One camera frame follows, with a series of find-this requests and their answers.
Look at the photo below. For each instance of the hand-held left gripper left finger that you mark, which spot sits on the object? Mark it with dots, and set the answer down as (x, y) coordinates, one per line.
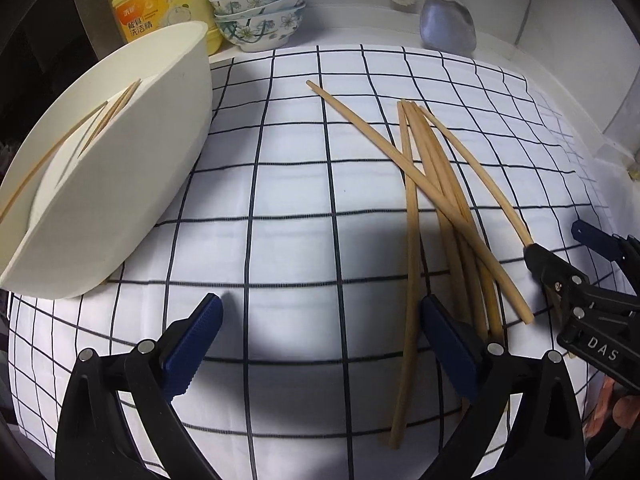
(195, 350)

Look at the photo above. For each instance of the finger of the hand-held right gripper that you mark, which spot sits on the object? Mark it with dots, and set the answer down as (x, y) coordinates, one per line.
(555, 275)
(600, 240)

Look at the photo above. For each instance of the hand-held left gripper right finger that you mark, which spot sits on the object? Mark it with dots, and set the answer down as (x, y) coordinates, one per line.
(450, 355)

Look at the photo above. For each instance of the bunch of wooden chopsticks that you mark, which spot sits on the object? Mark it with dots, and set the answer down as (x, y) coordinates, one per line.
(411, 210)

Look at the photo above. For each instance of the large white round basin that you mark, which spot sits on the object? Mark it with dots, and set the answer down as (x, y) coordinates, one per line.
(150, 160)

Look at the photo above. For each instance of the person's right hand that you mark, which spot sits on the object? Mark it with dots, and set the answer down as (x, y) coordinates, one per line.
(620, 400)

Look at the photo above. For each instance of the white checked cloth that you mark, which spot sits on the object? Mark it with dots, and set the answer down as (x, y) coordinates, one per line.
(295, 190)

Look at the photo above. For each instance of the metal spatula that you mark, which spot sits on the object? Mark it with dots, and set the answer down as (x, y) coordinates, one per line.
(447, 22)

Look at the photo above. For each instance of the yellow dish soap bottle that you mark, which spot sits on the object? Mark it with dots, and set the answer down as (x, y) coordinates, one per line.
(160, 10)

